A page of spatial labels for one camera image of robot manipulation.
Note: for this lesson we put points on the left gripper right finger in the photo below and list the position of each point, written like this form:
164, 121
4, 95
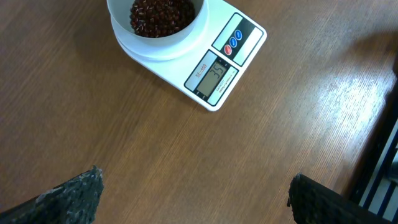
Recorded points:
313, 203

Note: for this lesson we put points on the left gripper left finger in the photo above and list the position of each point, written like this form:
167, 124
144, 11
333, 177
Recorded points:
72, 202

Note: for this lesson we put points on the white digital kitchen scale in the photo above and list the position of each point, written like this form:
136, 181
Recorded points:
208, 72

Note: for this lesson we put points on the white round bowl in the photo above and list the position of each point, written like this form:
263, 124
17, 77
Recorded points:
162, 48

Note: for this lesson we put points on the red beans in bowl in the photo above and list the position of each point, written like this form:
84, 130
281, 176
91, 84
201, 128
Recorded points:
160, 18

